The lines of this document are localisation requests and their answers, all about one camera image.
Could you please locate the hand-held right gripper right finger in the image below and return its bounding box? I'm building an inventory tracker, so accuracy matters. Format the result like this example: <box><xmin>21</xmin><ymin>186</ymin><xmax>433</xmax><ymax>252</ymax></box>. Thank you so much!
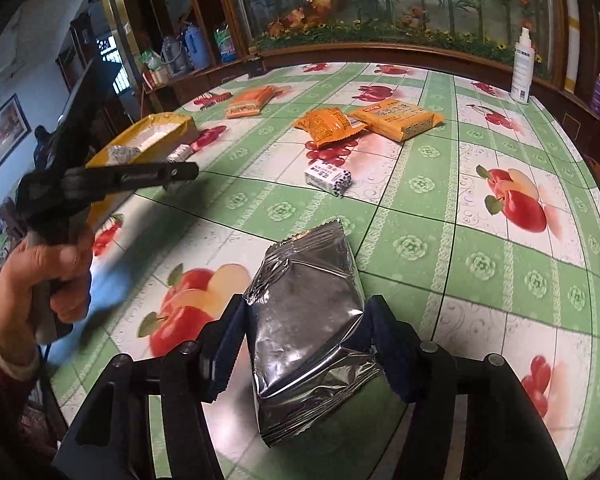
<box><xmin>362</xmin><ymin>294</ymin><xmax>571</xmax><ymax>480</ymax></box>

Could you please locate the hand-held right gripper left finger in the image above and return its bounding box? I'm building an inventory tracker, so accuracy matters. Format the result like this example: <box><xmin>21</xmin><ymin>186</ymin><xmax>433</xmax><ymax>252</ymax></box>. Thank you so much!
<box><xmin>52</xmin><ymin>294</ymin><xmax>246</xmax><ymax>480</ymax></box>

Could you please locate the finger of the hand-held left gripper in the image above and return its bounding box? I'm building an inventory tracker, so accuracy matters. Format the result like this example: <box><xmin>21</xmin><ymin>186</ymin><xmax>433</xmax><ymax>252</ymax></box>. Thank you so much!
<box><xmin>62</xmin><ymin>161</ymin><xmax>201</xmax><ymax>196</ymax></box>

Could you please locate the cardboard box with yellow tape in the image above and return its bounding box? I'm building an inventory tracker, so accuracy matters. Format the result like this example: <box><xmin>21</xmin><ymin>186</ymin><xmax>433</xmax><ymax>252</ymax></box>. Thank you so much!
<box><xmin>85</xmin><ymin>112</ymin><xmax>198</xmax><ymax>231</ymax></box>

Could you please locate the silver foil snack packet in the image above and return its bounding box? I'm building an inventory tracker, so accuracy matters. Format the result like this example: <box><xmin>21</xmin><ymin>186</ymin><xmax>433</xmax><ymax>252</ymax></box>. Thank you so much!
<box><xmin>243</xmin><ymin>220</ymin><xmax>385</xmax><ymax>448</ymax></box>

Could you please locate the orange biscuit packet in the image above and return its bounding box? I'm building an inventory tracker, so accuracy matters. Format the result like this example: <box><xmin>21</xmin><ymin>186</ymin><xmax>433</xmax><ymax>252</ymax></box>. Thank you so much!
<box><xmin>352</xmin><ymin>100</ymin><xmax>446</xmax><ymax>142</ymax></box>

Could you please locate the person's left forearm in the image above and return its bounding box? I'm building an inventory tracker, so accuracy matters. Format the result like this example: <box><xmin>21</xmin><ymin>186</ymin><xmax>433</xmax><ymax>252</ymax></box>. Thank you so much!
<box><xmin>0</xmin><ymin>305</ymin><xmax>51</xmax><ymax>480</ymax></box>

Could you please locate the person's left hand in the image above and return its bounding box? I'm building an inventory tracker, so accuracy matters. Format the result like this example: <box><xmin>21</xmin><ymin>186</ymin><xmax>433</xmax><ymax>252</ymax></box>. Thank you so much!
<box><xmin>0</xmin><ymin>225</ymin><xmax>97</xmax><ymax>366</ymax></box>

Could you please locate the grey water bottle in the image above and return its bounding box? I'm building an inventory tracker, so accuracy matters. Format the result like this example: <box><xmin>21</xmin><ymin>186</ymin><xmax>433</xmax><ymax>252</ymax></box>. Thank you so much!
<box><xmin>161</xmin><ymin>36</ymin><xmax>191</xmax><ymax>75</ymax></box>

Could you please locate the orange label cracker packet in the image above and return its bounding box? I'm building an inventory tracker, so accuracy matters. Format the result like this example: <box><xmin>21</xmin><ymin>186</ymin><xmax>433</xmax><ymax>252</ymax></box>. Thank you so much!
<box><xmin>225</xmin><ymin>86</ymin><xmax>281</xmax><ymax>120</ymax></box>

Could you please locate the blue plastic jug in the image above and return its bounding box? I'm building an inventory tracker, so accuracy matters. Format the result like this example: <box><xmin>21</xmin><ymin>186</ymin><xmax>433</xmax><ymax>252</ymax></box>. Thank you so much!
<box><xmin>182</xmin><ymin>25</ymin><xmax>211</xmax><ymax>72</ymax></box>

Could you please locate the fruit print tablecloth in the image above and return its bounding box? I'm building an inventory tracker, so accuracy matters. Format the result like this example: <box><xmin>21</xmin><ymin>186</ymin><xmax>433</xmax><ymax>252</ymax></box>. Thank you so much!
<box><xmin>45</xmin><ymin>60</ymin><xmax>600</xmax><ymax>480</ymax></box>

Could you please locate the green-label plastic bottle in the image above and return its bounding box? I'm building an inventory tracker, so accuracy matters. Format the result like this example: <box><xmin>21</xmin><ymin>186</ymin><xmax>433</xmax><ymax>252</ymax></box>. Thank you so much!
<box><xmin>215</xmin><ymin>22</ymin><xmax>238</xmax><ymax>63</ymax></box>

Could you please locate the puffy orange snack packet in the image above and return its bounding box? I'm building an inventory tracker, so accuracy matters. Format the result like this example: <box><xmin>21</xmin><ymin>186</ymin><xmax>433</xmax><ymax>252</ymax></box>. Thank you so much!
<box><xmin>291</xmin><ymin>107</ymin><xmax>366</xmax><ymax>150</ymax></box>

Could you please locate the painted flower panel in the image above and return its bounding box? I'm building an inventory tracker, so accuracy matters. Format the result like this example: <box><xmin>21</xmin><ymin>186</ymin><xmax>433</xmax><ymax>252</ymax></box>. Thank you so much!
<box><xmin>220</xmin><ymin>0</ymin><xmax>561</xmax><ymax>78</ymax></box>

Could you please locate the white spray bottle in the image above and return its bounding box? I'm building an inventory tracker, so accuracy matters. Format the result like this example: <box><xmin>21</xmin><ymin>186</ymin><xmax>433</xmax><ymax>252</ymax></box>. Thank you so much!
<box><xmin>510</xmin><ymin>27</ymin><xmax>538</xmax><ymax>106</ymax></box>

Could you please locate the framed wall picture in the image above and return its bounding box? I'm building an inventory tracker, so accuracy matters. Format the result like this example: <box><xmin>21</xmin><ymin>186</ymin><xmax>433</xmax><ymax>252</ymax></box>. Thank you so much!
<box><xmin>0</xmin><ymin>94</ymin><xmax>31</xmax><ymax>191</ymax></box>

